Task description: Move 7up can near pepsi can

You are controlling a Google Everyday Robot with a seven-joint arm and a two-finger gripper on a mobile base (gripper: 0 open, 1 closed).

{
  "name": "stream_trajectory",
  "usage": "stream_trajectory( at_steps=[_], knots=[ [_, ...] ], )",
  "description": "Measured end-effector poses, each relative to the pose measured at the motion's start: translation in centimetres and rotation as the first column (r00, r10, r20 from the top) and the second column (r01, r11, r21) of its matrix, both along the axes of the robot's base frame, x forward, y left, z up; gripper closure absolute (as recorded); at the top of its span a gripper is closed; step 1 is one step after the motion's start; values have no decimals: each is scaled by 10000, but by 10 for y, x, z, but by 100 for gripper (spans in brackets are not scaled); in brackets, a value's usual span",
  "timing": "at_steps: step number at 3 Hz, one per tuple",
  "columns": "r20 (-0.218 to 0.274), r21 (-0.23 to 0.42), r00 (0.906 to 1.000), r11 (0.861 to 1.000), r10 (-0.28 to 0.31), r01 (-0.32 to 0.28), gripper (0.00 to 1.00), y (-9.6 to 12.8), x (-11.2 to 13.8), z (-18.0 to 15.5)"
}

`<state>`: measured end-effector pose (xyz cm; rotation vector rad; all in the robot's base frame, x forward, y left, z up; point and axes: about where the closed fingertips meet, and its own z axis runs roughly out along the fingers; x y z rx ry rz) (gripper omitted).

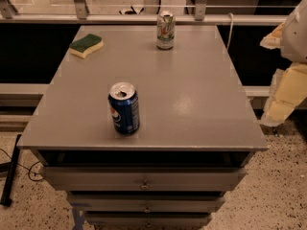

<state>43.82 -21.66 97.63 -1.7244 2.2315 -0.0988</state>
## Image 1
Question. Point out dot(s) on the black bar on floor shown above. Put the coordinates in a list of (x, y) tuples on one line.
[(9, 168)]

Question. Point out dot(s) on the bottom grey drawer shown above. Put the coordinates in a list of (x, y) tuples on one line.
[(147, 220)]

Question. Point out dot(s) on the grey drawer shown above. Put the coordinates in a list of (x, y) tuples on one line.
[(147, 203), (147, 220), (143, 179)]

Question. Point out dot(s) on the metal railing frame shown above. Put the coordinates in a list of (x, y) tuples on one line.
[(80, 12)]

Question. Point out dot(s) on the grey drawer cabinet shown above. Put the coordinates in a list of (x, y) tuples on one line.
[(193, 110)]

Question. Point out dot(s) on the middle grey drawer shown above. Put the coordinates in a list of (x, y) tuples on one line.
[(147, 203)]

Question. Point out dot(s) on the white green 7up can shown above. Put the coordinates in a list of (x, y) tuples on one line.
[(165, 35)]

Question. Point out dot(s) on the blue pepsi can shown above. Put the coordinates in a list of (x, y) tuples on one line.
[(124, 108)]

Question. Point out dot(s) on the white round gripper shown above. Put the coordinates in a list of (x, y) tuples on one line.
[(296, 35)]

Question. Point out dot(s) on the green yellow sponge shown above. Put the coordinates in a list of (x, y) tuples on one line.
[(86, 45)]

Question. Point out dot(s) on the top grey drawer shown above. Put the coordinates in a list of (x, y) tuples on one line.
[(143, 179)]

